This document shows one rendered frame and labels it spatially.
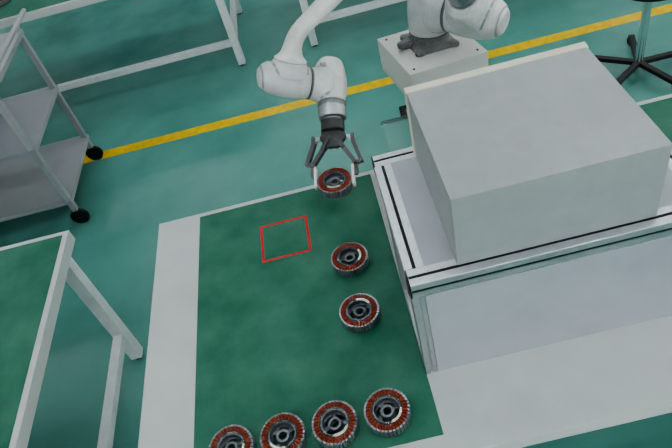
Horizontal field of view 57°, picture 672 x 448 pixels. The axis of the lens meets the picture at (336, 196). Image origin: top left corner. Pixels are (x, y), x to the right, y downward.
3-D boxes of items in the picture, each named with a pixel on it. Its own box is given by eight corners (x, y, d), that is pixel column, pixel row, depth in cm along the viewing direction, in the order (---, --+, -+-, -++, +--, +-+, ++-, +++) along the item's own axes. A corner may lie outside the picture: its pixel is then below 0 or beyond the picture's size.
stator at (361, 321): (372, 338, 165) (370, 330, 163) (335, 328, 170) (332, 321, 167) (386, 304, 172) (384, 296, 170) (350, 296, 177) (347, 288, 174)
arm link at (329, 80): (341, 111, 203) (303, 107, 199) (339, 68, 207) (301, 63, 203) (353, 98, 194) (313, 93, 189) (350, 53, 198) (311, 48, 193)
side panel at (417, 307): (402, 287, 175) (385, 210, 153) (412, 285, 175) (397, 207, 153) (426, 374, 155) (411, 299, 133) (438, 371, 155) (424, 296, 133)
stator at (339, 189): (319, 176, 196) (317, 167, 194) (354, 172, 194) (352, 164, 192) (317, 201, 188) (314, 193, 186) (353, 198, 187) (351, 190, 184)
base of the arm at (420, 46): (389, 40, 248) (388, 28, 244) (440, 26, 251) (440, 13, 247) (407, 61, 234) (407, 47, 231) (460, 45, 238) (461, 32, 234)
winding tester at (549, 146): (413, 152, 159) (403, 87, 145) (578, 110, 158) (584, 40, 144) (456, 266, 131) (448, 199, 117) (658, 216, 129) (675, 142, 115)
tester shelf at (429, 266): (373, 169, 165) (370, 156, 162) (623, 105, 162) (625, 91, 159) (411, 299, 133) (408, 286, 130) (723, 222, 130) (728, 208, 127)
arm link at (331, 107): (320, 110, 202) (321, 127, 200) (314, 99, 193) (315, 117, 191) (348, 107, 200) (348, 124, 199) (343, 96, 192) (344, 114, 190)
